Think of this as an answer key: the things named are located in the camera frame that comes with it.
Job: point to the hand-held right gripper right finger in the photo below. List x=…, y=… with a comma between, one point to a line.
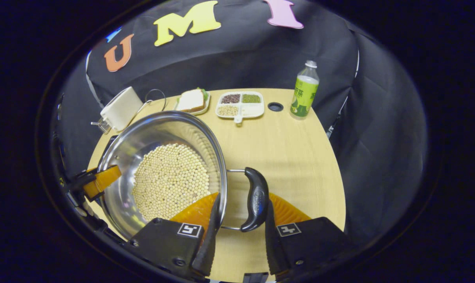
x=272, y=251

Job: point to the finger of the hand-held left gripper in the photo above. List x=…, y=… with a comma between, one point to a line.
x=103, y=179

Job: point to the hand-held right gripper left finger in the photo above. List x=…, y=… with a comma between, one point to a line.
x=210, y=243

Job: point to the stainless steel pot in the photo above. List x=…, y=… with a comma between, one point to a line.
x=143, y=135

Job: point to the pile of soybeans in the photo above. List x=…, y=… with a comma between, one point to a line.
x=170, y=181

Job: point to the small glass cup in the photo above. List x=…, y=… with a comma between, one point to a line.
x=101, y=125

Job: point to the white toaster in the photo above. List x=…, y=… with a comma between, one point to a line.
x=121, y=108

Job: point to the sandwich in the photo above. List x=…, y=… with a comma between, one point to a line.
x=190, y=100

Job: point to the small soybean pile in tray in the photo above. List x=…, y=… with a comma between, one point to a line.
x=228, y=110

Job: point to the white divided tray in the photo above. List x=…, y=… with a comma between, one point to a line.
x=253, y=111

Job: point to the black table grommet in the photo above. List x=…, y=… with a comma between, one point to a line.
x=276, y=107

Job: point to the pile of red beans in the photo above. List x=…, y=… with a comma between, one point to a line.
x=230, y=98

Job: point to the pile of green mung beans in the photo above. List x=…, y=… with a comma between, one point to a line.
x=251, y=98

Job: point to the green label drink bottle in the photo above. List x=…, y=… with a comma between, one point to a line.
x=304, y=94

